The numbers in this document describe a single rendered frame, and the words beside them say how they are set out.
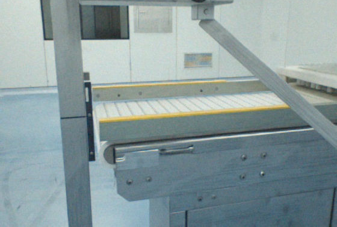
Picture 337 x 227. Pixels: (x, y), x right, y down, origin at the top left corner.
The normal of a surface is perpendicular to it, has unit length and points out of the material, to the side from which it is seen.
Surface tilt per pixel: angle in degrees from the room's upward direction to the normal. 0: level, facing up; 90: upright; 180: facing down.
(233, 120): 90
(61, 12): 90
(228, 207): 90
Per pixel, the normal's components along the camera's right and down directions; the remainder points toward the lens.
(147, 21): 0.28, 0.22
